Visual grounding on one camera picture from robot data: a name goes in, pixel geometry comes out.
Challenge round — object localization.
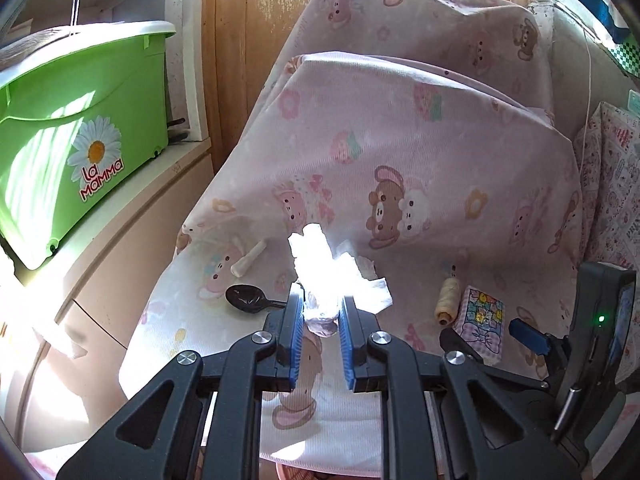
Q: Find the colourful small tissue pack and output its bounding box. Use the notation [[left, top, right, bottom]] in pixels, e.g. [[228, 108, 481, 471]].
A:
[[454, 286, 506, 365]]

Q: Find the black plastic spoon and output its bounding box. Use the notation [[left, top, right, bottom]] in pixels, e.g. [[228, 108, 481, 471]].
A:
[[224, 284, 286, 314]]

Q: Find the white tissue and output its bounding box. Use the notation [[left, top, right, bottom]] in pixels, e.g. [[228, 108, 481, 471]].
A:
[[288, 223, 393, 338]]

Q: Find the small white plastic tube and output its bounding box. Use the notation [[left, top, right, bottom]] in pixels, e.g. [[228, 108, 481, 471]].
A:
[[231, 240, 267, 278]]

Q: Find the beige thread spool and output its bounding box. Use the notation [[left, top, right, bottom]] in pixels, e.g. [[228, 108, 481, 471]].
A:
[[434, 276, 462, 326]]

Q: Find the pink bear bed sheet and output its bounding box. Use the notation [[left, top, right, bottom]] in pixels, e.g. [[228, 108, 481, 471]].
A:
[[118, 221, 580, 477]]

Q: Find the patchwork print blanket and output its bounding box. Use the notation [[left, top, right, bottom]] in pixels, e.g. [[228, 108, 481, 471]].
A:
[[574, 102, 639, 270]]

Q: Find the cream cabinet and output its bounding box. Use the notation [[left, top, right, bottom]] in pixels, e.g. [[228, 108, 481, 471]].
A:
[[1, 141, 214, 452]]

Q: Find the green checkered box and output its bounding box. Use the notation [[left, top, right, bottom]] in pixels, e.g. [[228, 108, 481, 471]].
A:
[[612, 36, 640, 78]]

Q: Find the green La Mamma storage box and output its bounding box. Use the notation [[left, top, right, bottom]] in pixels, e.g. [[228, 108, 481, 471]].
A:
[[1, 25, 168, 270]]

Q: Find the rear pink bear pillow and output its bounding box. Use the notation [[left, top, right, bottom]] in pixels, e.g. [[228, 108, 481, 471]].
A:
[[255, 0, 553, 122]]

